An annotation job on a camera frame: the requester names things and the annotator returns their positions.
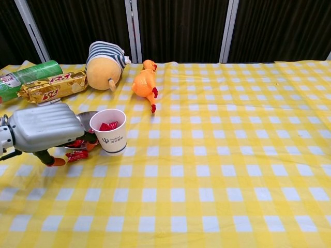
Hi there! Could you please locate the black pleated curtain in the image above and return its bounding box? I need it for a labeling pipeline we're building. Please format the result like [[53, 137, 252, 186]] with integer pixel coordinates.
[[0, 0, 331, 68]]

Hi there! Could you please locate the orange rubber chicken toy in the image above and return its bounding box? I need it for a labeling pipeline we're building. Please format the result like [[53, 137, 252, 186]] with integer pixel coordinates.
[[131, 59, 160, 114]]

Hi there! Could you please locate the green chip can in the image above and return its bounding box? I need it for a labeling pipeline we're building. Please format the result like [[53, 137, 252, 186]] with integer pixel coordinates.
[[0, 59, 64, 104]]

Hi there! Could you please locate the white paper cup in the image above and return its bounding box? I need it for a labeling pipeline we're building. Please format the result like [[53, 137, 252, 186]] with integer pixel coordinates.
[[89, 108, 128, 157]]

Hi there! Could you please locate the round metal plate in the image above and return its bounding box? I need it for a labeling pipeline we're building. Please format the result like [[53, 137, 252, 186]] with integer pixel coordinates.
[[61, 111, 100, 151]]

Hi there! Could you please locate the yellow plush toy striped shirt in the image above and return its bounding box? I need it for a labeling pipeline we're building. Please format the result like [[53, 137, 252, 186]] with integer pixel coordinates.
[[85, 40, 132, 91]]

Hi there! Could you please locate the red candy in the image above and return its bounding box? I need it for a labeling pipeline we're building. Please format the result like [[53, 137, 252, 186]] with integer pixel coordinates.
[[69, 139, 87, 149], [65, 149, 89, 163], [99, 120, 119, 132]]

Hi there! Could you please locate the left grey five-finger robot hand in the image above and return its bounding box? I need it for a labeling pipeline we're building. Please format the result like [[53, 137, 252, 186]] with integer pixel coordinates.
[[7, 103, 98, 167]]

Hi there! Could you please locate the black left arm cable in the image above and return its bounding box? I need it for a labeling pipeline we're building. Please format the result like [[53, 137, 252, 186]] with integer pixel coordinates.
[[0, 150, 23, 161]]

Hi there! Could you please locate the gold biscuit pack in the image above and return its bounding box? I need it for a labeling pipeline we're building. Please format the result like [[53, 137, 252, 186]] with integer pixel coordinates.
[[17, 70, 88, 104]]

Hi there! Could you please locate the yellow white checkered tablecloth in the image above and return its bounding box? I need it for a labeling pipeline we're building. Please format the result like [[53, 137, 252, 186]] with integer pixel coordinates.
[[0, 60, 331, 248]]

